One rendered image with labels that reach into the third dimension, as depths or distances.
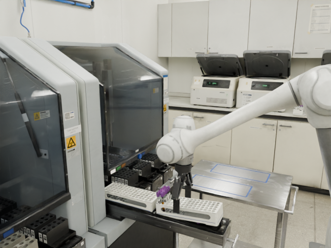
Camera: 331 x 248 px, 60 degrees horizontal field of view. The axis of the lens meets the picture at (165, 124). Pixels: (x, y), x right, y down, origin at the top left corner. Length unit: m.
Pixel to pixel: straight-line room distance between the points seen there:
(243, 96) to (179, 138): 2.50
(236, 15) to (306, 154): 1.84
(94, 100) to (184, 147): 0.49
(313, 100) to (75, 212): 1.03
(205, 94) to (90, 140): 2.48
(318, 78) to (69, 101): 0.88
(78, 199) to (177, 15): 3.16
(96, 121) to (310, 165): 2.75
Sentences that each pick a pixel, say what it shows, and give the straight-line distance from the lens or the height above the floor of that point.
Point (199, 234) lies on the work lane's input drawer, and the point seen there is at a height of 0.78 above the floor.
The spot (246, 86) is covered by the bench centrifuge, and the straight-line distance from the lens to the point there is 3.53.
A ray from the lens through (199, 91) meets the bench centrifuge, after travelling 3.66.
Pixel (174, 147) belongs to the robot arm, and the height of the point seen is 1.22.
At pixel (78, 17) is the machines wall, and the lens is 2.92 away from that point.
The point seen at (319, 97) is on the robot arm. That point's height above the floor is 1.43.
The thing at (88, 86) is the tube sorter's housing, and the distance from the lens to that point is 1.29.
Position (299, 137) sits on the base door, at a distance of 3.53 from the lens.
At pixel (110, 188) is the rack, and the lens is 1.57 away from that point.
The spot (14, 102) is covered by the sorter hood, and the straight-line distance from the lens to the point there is 1.04.
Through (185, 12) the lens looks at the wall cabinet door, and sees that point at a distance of 4.04.
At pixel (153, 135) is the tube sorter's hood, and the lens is 1.80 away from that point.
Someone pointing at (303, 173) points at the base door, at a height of 0.22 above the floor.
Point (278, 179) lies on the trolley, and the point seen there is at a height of 0.82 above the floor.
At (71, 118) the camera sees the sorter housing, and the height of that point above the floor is 1.29.
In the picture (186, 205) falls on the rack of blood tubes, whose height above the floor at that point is 0.87.
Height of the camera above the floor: 1.55
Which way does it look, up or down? 14 degrees down
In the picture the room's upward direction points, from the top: straight up
